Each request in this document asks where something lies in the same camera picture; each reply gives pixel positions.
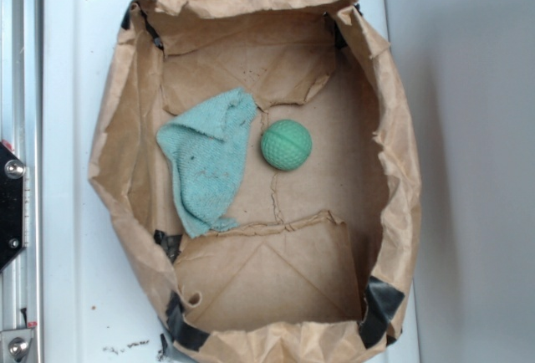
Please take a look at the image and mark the brown paper bag tray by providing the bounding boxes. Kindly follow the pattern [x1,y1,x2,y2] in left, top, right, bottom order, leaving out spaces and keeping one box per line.
[89,0,421,362]

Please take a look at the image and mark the black metal corner bracket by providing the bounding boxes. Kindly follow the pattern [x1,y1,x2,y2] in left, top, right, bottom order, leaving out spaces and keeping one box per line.
[0,141,26,273]

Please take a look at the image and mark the light blue terry cloth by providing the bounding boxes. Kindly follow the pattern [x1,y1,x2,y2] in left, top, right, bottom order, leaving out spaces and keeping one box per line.
[156,88,257,238]

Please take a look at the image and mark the green dimpled rubber ball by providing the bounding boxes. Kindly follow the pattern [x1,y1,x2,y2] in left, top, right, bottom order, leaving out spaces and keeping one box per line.
[261,120,313,171]

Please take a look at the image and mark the silver metal corner bracket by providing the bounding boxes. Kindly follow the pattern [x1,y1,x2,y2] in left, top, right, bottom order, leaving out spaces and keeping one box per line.
[1,329,33,363]

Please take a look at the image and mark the aluminium frame rail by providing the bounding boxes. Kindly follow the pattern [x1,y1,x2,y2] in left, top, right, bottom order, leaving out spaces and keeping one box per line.
[1,0,44,362]

